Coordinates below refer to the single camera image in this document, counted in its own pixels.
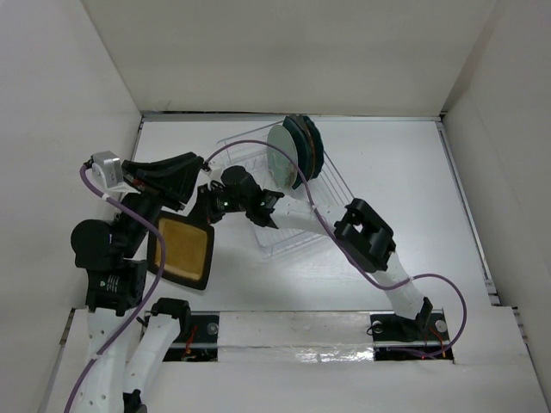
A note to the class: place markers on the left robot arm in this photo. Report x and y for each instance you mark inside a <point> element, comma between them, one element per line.
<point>124,260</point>

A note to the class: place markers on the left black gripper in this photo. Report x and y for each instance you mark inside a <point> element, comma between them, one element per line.
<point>167,180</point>

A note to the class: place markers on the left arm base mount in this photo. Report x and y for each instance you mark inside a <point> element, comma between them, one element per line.
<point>197,341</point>

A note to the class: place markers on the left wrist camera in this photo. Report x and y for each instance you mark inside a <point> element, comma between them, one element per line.
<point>106,169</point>

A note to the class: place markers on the metal base rail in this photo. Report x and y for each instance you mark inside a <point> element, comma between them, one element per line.
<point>340,341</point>

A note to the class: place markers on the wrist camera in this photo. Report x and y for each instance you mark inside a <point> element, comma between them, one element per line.
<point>213,171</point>
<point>106,169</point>

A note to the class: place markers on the smooth teal round plate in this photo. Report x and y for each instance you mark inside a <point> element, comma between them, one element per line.
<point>310,143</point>

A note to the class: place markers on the white wire dish rack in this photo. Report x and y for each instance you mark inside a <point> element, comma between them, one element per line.
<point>328,192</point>

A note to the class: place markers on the yellow square plate black rim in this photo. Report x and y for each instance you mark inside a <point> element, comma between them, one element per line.
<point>189,250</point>

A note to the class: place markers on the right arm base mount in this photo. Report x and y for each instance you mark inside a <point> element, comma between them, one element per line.
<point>398,339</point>

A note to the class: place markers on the teal square plate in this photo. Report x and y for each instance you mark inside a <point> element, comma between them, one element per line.
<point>299,152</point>

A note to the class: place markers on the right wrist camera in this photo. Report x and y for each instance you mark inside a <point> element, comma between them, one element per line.
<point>213,171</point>

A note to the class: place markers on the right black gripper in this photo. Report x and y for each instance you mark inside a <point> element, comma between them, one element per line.
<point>203,209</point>

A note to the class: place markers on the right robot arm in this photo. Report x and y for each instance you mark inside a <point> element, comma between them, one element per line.
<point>359,232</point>

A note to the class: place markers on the scalloped teal round plate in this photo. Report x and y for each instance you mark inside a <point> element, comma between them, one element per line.
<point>318,147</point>

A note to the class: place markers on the mint floral round plate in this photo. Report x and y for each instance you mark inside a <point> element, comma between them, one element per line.
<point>281,156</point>

